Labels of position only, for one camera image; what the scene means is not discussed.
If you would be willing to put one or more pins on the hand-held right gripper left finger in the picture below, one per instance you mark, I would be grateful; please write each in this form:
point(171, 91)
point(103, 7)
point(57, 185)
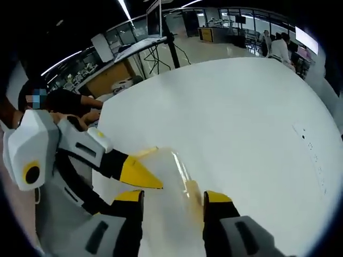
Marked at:
point(126, 233)

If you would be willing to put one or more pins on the open silver laptop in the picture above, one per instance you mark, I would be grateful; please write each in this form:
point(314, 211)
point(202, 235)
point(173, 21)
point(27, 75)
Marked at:
point(154, 21)

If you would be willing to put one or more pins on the person's left hand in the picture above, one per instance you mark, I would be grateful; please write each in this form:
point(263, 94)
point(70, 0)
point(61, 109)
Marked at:
point(89, 118)

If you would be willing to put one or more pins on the black tripod stand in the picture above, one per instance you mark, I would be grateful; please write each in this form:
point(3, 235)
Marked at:
point(171, 42)

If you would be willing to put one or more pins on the brown cardboard box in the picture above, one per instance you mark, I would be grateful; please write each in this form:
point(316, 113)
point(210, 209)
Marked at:
point(107, 77)

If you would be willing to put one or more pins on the bright white display screen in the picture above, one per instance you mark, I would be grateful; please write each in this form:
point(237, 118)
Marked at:
point(306, 40)

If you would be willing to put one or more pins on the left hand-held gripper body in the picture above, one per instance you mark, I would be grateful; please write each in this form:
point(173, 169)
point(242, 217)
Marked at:
point(29, 144)

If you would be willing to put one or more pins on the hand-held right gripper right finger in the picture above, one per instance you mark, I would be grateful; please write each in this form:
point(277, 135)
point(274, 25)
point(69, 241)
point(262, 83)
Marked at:
point(219, 233)

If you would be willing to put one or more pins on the yellow and black box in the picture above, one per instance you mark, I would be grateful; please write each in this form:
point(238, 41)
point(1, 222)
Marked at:
point(206, 34)

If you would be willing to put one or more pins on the clear yellowish plastic buckle pouch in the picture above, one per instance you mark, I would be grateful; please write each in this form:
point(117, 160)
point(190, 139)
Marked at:
point(171, 171)

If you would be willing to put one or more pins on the desktop monitor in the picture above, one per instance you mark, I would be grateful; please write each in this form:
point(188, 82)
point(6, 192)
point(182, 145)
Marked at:
point(103, 46)

